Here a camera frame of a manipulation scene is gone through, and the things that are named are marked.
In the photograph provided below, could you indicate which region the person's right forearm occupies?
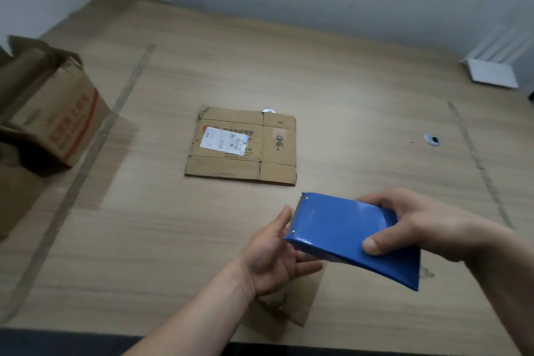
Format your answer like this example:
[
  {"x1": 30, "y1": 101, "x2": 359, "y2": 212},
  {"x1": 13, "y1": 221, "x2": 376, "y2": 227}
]
[{"x1": 465, "y1": 224, "x2": 534, "y2": 356}]

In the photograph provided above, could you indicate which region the person's right hand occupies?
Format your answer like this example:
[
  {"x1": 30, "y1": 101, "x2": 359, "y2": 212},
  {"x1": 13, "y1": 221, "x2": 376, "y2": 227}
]
[{"x1": 358, "y1": 188, "x2": 499, "y2": 264}]

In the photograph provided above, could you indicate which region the person's left forearm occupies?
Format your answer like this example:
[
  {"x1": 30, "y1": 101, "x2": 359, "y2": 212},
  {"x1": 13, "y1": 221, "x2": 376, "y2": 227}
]
[{"x1": 121, "y1": 261, "x2": 256, "y2": 356}]

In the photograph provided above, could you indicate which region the blue tape dispenser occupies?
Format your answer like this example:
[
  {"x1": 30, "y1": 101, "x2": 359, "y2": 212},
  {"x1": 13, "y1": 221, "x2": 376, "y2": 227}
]
[{"x1": 283, "y1": 192, "x2": 421, "y2": 292}]

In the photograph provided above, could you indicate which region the open brown cardboard box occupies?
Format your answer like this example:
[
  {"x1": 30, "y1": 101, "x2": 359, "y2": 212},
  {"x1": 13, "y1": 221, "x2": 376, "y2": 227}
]
[{"x1": 0, "y1": 36, "x2": 112, "y2": 177}]

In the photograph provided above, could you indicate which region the flattened brown cardboard box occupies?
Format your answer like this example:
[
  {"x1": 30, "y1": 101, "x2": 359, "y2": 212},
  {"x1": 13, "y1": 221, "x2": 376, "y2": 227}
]
[{"x1": 185, "y1": 105, "x2": 298, "y2": 186}]

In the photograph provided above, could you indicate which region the grey tape strip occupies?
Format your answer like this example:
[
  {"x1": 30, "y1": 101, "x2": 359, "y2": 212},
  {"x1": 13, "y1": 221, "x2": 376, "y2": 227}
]
[
  {"x1": 0, "y1": 44, "x2": 156, "y2": 324},
  {"x1": 447, "y1": 100, "x2": 515, "y2": 230}
]

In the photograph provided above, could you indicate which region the white router with antennas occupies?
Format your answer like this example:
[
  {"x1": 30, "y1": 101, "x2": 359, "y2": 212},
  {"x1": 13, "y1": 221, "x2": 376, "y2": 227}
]
[{"x1": 460, "y1": 26, "x2": 520, "y2": 90}]

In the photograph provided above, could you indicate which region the white shipping label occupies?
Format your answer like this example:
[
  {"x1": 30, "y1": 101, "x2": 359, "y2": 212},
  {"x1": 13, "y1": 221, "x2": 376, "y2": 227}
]
[{"x1": 200, "y1": 127, "x2": 249, "y2": 156}]

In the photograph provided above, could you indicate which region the person's left hand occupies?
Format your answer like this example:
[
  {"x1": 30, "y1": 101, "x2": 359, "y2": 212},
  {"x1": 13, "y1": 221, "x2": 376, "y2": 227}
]
[{"x1": 239, "y1": 205, "x2": 324, "y2": 298}]

